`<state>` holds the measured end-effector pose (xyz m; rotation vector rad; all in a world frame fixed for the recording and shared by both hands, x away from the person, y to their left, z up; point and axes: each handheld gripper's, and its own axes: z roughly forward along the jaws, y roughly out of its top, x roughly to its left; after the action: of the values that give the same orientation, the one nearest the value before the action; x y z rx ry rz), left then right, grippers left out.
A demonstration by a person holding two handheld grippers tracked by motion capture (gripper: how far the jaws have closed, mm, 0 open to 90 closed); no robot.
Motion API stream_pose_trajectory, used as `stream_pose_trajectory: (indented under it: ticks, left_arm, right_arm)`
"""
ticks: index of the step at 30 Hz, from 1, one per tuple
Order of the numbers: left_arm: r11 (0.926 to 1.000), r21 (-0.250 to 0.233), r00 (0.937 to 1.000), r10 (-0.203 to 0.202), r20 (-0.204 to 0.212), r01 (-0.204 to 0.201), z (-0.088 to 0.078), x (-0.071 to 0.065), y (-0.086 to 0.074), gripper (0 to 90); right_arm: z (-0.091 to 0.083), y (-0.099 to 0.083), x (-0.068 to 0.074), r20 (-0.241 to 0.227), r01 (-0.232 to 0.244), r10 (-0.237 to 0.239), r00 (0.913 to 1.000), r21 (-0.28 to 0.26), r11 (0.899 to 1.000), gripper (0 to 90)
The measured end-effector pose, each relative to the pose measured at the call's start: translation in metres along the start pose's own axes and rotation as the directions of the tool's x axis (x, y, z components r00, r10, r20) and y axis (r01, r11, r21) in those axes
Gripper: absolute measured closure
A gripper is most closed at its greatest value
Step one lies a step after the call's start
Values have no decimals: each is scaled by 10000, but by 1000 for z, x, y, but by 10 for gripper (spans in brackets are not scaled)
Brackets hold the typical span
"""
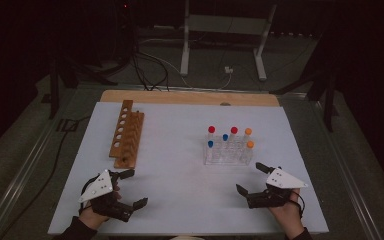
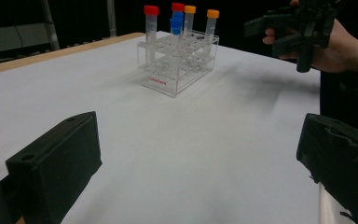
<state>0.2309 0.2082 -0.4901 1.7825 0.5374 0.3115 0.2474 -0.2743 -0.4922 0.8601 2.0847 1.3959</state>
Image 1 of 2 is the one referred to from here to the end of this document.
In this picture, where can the red cap test tube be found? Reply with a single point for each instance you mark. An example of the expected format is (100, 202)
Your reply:
(234, 130)
(211, 129)

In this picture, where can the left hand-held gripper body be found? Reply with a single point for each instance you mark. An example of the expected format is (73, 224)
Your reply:
(96, 188)

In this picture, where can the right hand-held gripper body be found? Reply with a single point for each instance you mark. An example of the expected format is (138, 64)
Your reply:
(285, 180)

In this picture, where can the black stand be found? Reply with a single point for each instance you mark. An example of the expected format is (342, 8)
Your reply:
(54, 86)
(328, 100)

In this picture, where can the white metal stand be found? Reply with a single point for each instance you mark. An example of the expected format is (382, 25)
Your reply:
(226, 25)

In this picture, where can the clear plastic test tube rack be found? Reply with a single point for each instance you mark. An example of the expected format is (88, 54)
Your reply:
(228, 156)

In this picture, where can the white table mat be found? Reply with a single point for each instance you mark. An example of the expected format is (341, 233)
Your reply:
(180, 186)

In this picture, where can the wooden test tube rack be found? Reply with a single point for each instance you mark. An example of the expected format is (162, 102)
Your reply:
(130, 136)

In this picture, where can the person's left hand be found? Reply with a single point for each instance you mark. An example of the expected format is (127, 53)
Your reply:
(91, 220)

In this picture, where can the white plug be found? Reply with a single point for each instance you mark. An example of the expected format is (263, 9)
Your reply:
(228, 70)

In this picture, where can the person's right hand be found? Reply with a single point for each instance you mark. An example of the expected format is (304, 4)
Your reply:
(290, 216)

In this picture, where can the blue cap test tube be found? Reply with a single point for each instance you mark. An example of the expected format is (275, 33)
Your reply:
(225, 137)
(210, 143)

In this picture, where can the orange cap test tube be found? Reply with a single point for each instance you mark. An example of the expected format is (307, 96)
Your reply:
(248, 131)
(250, 144)

